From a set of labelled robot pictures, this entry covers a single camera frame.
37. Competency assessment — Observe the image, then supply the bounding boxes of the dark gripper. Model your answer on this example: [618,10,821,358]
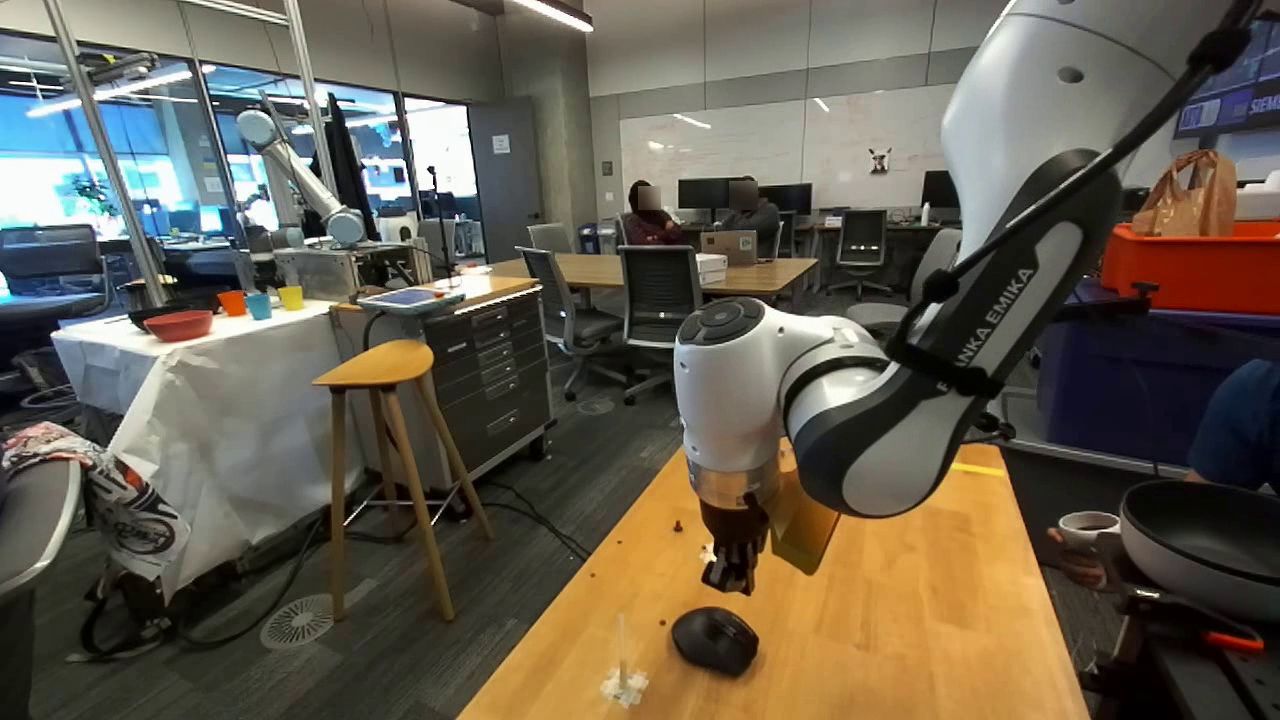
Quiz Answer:
[689,455,779,602]

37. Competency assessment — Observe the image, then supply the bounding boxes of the black computer mouse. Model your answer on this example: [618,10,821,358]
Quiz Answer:
[667,606,763,680]

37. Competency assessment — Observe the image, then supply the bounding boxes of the black mesh office chair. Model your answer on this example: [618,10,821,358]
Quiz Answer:
[614,242,709,408]

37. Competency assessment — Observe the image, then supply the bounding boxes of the wooden meeting table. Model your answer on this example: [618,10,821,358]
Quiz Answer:
[484,254,823,354]

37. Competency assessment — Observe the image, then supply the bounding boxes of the grey swivel chair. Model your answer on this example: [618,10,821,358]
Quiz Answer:
[515,244,633,406]

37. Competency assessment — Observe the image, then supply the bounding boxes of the grey metal drawer cabinet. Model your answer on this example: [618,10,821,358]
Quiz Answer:
[355,274,560,494]

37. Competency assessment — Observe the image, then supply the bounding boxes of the silver laptop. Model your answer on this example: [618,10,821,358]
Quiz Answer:
[697,226,763,264]

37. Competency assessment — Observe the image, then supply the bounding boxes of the black side table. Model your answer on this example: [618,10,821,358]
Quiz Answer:
[1003,443,1280,720]

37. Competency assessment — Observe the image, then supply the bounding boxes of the black chair by whiteboard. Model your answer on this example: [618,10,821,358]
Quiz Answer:
[829,208,900,301]

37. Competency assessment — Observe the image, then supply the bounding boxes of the person in grey shirt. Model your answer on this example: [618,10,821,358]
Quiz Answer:
[712,172,793,262]

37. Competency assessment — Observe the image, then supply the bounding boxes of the person in maroon top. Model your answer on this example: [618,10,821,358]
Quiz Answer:
[618,177,698,248]

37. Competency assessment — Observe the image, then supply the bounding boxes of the wooden bar stool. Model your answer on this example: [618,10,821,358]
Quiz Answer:
[313,338,500,628]

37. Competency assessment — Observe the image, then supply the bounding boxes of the blue plastic bin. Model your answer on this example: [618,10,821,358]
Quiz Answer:
[1030,307,1280,468]

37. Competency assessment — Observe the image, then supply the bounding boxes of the black frying pan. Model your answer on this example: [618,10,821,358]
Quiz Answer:
[1114,477,1280,632]

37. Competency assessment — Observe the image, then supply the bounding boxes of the person in blue shirt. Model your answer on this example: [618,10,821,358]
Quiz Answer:
[1183,358,1280,496]

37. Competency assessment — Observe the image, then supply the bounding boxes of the table with white cloth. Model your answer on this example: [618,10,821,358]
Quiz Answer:
[47,296,368,602]

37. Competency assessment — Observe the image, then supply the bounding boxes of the orange plastic bin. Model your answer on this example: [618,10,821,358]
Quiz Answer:
[1094,216,1280,322]

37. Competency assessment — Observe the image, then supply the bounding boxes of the brown paper bag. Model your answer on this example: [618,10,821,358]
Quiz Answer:
[1126,146,1245,244]

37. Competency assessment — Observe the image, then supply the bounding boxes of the red bowl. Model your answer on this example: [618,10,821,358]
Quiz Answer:
[139,307,217,347]

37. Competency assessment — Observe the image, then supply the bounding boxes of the patterned white cloth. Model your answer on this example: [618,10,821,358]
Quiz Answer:
[0,417,179,559]

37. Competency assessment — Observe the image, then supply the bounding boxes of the grey mesh office chair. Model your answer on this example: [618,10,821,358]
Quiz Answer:
[0,454,89,720]

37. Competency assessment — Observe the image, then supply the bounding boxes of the slanted metal pole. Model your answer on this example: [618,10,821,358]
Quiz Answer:
[37,0,173,313]

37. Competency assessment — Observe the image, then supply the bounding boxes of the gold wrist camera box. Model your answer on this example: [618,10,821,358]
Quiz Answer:
[763,455,843,580]

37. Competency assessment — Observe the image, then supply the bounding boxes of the orange handled tool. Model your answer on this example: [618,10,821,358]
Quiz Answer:
[1124,584,1272,660]

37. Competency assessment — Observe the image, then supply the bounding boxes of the black floor cables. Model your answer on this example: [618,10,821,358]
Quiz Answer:
[74,496,344,663]

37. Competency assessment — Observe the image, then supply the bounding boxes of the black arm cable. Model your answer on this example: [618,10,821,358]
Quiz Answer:
[879,0,1268,406]

